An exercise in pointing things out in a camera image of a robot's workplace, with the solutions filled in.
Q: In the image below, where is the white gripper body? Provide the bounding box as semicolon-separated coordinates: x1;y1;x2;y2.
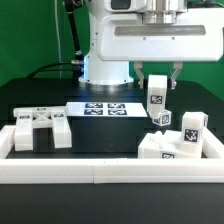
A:
97;9;224;62

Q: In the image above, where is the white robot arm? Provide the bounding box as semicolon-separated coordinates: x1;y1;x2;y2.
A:
79;0;224;88

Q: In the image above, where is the black cable on stand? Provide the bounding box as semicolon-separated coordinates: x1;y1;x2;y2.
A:
25;0;88;80

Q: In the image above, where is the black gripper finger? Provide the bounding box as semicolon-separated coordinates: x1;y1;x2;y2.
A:
134;61;147;89
168;62;183;89

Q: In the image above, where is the white sheet with tags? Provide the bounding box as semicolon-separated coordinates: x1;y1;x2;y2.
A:
66;102;147;117

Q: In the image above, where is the white chair seat part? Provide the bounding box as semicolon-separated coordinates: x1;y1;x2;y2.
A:
138;130;203;159

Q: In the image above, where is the white U-shaped border fence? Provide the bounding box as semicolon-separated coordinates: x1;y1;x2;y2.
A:
0;125;224;184

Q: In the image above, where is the white chair backrest part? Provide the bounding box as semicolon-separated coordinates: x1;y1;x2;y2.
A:
13;106;72;151

